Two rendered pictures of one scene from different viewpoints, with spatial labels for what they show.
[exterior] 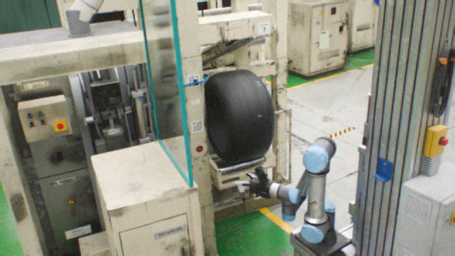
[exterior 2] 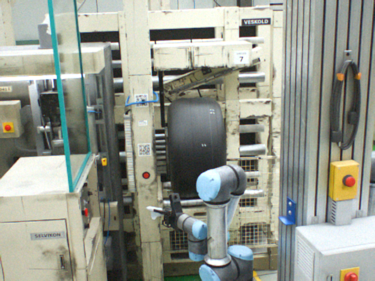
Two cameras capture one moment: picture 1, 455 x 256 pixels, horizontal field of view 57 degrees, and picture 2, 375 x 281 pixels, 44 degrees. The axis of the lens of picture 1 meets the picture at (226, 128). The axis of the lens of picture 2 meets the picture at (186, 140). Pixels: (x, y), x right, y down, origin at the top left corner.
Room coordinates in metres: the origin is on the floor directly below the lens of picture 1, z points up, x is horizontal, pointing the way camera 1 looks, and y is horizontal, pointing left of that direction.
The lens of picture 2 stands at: (0.03, -0.91, 2.01)
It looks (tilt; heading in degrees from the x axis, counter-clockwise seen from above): 16 degrees down; 20
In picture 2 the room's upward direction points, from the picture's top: 2 degrees counter-clockwise
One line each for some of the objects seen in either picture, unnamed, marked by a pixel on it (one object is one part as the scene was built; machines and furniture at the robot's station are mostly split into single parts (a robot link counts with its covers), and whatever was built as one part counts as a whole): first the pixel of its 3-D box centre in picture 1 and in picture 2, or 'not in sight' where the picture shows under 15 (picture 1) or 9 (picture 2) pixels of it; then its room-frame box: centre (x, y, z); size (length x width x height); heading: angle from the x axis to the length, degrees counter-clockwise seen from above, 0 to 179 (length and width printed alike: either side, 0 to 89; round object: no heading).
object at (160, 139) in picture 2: not in sight; (153, 153); (2.81, 0.32, 1.05); 0.20 x 0.15 x 0.30; 112
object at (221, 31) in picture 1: (225, 28); (201, 55); (2.87, -0.03, 1.71); 0.61 x 0.25 x 0.15; 112
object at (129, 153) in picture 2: not in sight; (130, 153); (2.37, 0.27, 1.19); 0.05 x 0.04 x 0.48; 22
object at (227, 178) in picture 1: (241, 173); (191, 211); (2.41, -0.08, 0.83); 0.36 x 0.09 x 0.06; 112
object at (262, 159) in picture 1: (241, 165); (191, 201); (2.42, -0.08, 0.90); 0.35 x 0.05 x 0.05; 112
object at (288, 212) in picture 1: (289, 208); (199, 246); (1.85, -0.31, 0.94); 0.11 x 0.08 x 0.11; 147
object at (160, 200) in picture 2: (207, 162); (160, 194); (2.48, 0.14, 0.90); 0.40 x 0.03 x 0.10; 22
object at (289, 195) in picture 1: (288, 194); (196, 228); (1.83, -0.30, 1.04); 0.11 x 0.08 x 0.09; 57
